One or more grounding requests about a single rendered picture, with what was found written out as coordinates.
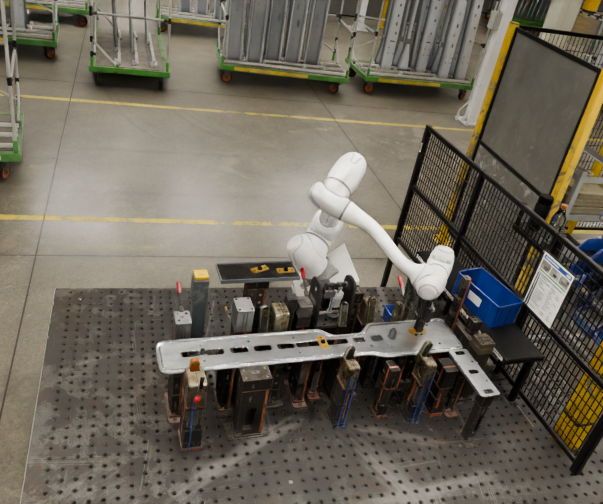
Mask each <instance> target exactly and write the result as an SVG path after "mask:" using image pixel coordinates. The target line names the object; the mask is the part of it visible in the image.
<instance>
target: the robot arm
mask: <svg viewBox="0 0 603 504"><path fill-rule="evenodd" d="M365 172H366V161H365V159H364V158H363V156H361V155H360V154H358V153H356V152H349V153H347V154H345V155H343V156H342V157H340V158H339V160H338V161H337V162H336V163H335V165H334V166H333V167H332V169H331V170H330V172H329V174H328V176H327V178H326V179H325V181H324V182H323V183H321V182H317V183H315V184H313V185H312V187H311V190H310V192H309V198H310V200H311V201H312V202H313V204H314V205H315V206H316V207H318V208H319V209H320V210H319V211H317V213H316V214H315V216H314V218H313V219H312V221H311V223H310V225H309V227H308V228H307V230H306V232H305V234H299V235H296V236H294V237H293V238H291V239H290V240H289V242H288V244H287V247H286V250H287V254H288V257H289V259H290V260H292V261H293V263H294V265H295V267H296V269H297V270H298V271H299V272H300V269H301V268H304V270H305V276H306V279H305V280H306V286H307V287H308V286H310V285H311V280H312V278H313V277H314V276H318V277H319V279H329V280H330V279H331V278H332V277H333V276H335V275H336V274H338V273H339V269H338V268H336V267H335V266H334V265H333V264H332V263H331V261H330V258H329V257H328V256H326V255H327V251H328V249H329V247H330V246H331V245H332V244H333V242H334V241H335V239H336V238H337V236H338V235H339V233H340V231H341V229H342V227H343V224H344V223H347V224H350V225H353V226H355V227H358V228H360V229H362V230H364V231H365V232H366V233H368V234H369V235H370V236H371V237H372V238H373V239H374V240H375V242H376V243H377V244H378V245H379V246H380V248H381V249H382V250H383V251H384V253H385V254H386V255H387V256H388V257H389V259H390V260H391V261H392V262H393V263H394V265H395V266H396V267H397V268H398V269H399V270H401V271H402V272H403V273H404V274H405V275H407V276H408V277H409V279H410V281H411V284H412V285H413V286H414V287H415V289H416V291H417V293H418V302H417V307H416V312H417V318H416V322H415V325H414V329H416V328H417V329H416V332H422V331H423V327H424V325H425V323H429V321H430V319H431V318H432V316H433V314H434V312H435V311H436V310H437V309H436V308H434V303H435V300H436V299H437V298H438V296H439V295H440V294H441V293H442V292H443V290H444V288H445V286H446V283H447V279H448V277H449V275H450V273H451V270H452V266H453V263H454V251H453V250H452V249H451V248H449V247H447V246H444V245H438V246H436V247H435V249H434V250H433V251H432V253H431V254H430V257H429V259H428V261H427V264H425V263H423V264H415V263H413V262H411V261H410V260H408V259H407V258H406V257H405V256H404V255H403V254H402V253H401V251H400V250H399V249H398V248H397V246H396V245H395V244H394V242H393V241H392V240H391V238H390V237H389V236H388V234H387V233H386V232H385V231H384V229H383V228H382V227H381V226H380V225H379V224H378V223H377V222H376V221H375V220H374V219H372V218H371V217H370V216H369V215H367V214H366V213H365V212H364V211H362V210H361V209H360V208H359V207H358V206H357V205H355V204H354V203H353V202H352V201H350V200H349V199H348V198H349V196H350V195H351V194H352V193H353V192H354V191H355V190H356V189H357V187H358V186H359V184H360V182H361V181H362V178H363V176H364V174H365ZM300 273H301V272H300ZM418 309H419V310H418Z"/></svg>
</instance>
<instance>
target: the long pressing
mask: <svg viewBox="0 0 603 504"><path fill-rule="evenodd" d="M415 322H416V320H405V321H391V322H378V323H369V324H367V325H366V326H365V327H364V329H363V330H362V331H361V332H360V333H352V334H339V335H333V334H330V333H327V332H325V331H323V330H321V329H307V330H294V331H281V332H268V333H255V334H242V335H229V336H216V337H202V338H189V339H176V340H164V341H160V342H159V343H158V344H157V346H156V354H157V360H158V366H159V370H160V371H161V372H162V373H164V374H168V375H171V374H182V373H184V370H185V368H186V367H189V363H190V359H191V358H194V357H198V358H199V359H200V366H203V368H204V371H213V370H223V369H234V368H239V367H248V366H250V367H251V366H259V365H276V364H286V363H297V362H307V361H318V360H328V359H339V358H342V356H343V354H344V352H345V349H346V347H347V346H348V345H351V344H353V345H355V348H356V351H355V354H354V357H360V356H378V357H383V358H393V357H404V356H414V355H417V353H418V352H419V350H420V348H421V347H422V345H423V343H424V342H425V341H426V340H431V341H432V343H433V346H432V348H431V349H430V351H429V353H430V354H434V353H444V352H449V350H456V349H462V348H463V346H462V344H461V342H460V341H459V340H458V338H457V337H456V336H455V334H454V333H453V332H452V331H451V329H450V328H449V327H448V325H447V324H446V323H445V322H444V321H443V320H442V319H440V318H431V319H430V321H429V323H425V325H424V328H425V330H426V331H427V333H423V335H421V333H420V334H417V336H416V335H415V334H411V333H410V332H409V330H408V328H414V325H415ZM426 325H428V326H426ZM392 328H395V329H396V330H397V334H396V337H395V339H390V338H389V337H388V335H389V332H390V330H391V329H392ZM316 336H324V337H325V339H326V341H328V340H340V339H346V340H347V341H348V343H344V344H332V345H329V347H330V348H329V349H321V347H320V345H319V346H309V347H297V345H296V343H305V342H318V340H317V338H316ZM376 336H380V337H381V339H382V340H378V341H373V340H372V339H371V337H376ZM293 337H294V338H293ZM353 338H364V340H365V342H354V340H353ZM247 341H249V342H247ZM439 343H441V344H439ZM281 344H293V346H294V348H286V349H279V348H278V347H277V345H281ZM388 344H389V345H388ZM200 345H201V346H200ZM371 345H372V346H371ZM257 346H270V347H271V350H263V351H256V350H255V349H254V347H257ZM201 348H204V349H205V352H206V351H210V350H223V351H224V354H217V355H207V353H206V354H204V355H200V349H201ZM233 348H247V349H248V352H240V353H232V352H231V349H233ZM186 352H198V354H199V356H194V357H182V356H181V353H186ZM299 352H301V353H299ZM204 360H205V361H204Z"/></svg>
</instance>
